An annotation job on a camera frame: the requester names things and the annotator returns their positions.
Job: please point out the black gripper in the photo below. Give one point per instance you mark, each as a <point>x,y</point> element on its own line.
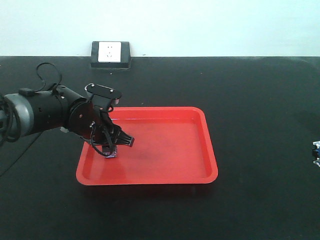
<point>94,125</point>

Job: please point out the red mushroom push button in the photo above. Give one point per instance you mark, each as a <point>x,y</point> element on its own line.
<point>109,151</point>

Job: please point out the yellow mushroom push button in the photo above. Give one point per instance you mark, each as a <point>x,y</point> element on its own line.
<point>316,152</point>

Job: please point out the black grey arm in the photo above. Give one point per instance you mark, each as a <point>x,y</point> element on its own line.
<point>29,112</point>

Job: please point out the red plastic tray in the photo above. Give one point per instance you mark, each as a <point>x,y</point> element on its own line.
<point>172,145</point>

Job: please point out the white socket black box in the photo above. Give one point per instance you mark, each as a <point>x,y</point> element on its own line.
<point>110,55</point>

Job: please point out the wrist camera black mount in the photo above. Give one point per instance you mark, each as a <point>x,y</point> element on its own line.
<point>111,95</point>

